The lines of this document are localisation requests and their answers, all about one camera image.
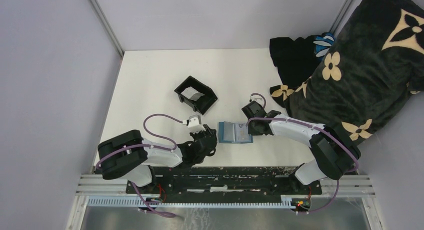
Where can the aluminium frame rail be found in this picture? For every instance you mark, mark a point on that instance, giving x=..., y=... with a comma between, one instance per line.
x=95, y=185

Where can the blue leather card holder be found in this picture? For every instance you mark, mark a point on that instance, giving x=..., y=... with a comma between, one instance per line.
x=233, y=133

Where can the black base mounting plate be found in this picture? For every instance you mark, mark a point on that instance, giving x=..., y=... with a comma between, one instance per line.
x=227, y=185

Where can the black floral fleece blanket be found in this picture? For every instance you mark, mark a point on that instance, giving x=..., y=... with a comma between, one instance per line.
x=374, y=66

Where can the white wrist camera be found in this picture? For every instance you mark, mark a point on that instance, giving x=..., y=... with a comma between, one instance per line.
x=193, y=121
x=257, y=99

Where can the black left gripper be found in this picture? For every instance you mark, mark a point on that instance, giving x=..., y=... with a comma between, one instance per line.
x=208, y=130

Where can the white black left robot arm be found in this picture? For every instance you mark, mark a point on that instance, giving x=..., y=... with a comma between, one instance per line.
x=131, y=157

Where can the black plastic card bin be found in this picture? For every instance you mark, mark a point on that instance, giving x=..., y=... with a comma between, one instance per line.
x=204, y=103

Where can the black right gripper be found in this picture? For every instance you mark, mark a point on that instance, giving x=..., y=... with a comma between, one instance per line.
x=253, y=132

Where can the black cloth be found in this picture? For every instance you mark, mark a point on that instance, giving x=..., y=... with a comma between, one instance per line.
x=295, y=60

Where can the stack of silver cards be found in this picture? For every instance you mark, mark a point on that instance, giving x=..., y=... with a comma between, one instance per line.
x=192, y=94

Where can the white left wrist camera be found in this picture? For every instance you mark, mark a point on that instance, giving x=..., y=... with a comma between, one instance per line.
x=193, y=121

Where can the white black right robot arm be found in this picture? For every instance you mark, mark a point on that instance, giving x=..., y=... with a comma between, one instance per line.
x=335, y=154

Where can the blue white patterned cloth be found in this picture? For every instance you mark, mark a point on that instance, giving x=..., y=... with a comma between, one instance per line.
x=322, y=44

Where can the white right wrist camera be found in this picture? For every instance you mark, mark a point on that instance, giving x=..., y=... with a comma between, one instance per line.
x=257, y=99

